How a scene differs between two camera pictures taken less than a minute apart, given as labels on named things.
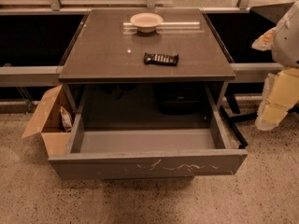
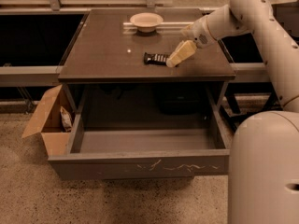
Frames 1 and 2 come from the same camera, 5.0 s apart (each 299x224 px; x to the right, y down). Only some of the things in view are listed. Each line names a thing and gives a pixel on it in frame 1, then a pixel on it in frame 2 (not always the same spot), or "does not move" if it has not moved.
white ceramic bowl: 147,21 does not move
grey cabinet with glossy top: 146,69 does not move
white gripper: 287,46 → 200,32
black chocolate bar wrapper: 162,59 does not move
